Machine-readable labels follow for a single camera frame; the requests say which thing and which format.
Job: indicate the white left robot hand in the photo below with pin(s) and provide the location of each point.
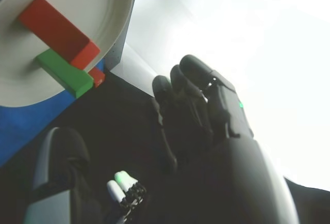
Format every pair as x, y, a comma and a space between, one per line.
219, 182

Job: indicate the green block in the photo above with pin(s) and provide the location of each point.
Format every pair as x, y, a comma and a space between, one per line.
64, 71

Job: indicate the red cube top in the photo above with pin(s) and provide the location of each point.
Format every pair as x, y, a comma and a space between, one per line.
51, 25

